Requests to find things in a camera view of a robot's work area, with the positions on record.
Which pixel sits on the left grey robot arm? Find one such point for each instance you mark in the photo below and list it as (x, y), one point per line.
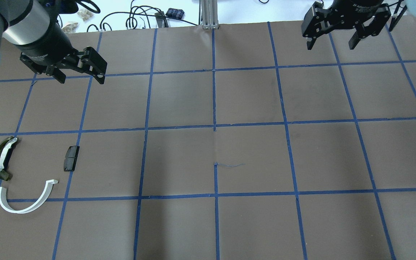
(31, 26)

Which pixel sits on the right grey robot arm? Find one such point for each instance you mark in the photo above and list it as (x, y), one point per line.
(401, 6)

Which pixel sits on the small packet bag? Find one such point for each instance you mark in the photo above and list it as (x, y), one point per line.
(70, 27)
(85, 14)

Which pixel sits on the small black rectangular pad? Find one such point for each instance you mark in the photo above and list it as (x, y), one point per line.
(71, 157)

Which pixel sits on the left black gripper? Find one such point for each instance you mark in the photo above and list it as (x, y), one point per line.
(45, 40)

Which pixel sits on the green curved part with bracket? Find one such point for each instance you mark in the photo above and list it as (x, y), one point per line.
(6, 147)

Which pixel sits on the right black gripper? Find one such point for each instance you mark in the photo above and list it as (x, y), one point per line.
(352, 12)

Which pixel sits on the dark checkered pouch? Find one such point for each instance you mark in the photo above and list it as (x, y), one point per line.
(175, 13)

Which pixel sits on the white curved plastic part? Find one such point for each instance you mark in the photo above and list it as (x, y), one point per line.
(38, 203)

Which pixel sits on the aluminium frame post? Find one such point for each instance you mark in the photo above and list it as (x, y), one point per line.
(209, 14)

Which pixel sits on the black power adapter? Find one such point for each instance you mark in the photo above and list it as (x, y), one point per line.
(161, 20)

